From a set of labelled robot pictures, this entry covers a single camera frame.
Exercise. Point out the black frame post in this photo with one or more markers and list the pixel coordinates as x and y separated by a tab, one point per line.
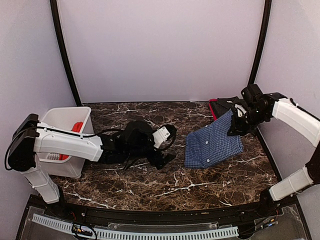
261	41
63	52

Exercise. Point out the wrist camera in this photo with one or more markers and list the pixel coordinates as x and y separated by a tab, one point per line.
250	95
141	133

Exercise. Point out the white slotted cable duct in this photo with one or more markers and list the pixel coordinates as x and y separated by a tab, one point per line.
135	232

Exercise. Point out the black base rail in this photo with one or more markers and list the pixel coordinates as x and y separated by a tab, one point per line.
98	216

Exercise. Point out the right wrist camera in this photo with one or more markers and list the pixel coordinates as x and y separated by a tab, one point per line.
250	95

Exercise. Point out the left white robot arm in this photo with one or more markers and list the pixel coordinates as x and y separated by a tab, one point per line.
111	146

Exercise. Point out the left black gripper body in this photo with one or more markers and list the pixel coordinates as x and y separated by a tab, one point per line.
154	160

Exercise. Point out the red folded garment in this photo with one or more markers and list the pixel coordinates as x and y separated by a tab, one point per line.
211	106

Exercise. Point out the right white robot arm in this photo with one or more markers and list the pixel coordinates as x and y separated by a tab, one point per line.
261	108

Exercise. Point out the left black frame post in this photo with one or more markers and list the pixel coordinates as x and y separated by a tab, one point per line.
63	52

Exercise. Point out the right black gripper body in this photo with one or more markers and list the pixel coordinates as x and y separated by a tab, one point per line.
246	125

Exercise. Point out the orange garment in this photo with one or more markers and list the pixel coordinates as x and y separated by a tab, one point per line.
76	128

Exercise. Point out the right black frame post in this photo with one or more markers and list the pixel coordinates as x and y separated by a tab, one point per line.
261	41

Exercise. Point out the blue checked shirt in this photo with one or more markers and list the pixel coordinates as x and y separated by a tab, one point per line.
211	144

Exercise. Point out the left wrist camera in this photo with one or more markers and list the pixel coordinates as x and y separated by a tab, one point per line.
141	133

